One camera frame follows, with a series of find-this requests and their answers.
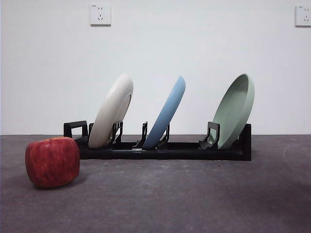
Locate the cream yellow plate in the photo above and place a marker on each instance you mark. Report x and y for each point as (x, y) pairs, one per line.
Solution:
(109, 109)

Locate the red apple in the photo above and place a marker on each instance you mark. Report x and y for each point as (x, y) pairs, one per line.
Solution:
(52, 162)

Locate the blue plate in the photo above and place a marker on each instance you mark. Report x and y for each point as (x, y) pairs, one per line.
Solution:
(167, 109)

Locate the black plate rack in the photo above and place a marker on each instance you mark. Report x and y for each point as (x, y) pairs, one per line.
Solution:
(182, 153)

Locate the green plate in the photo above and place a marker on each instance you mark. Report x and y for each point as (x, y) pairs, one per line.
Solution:
(233, 114)

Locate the white wall socket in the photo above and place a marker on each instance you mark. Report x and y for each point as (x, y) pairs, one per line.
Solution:
(100, 15)
(303, 15)

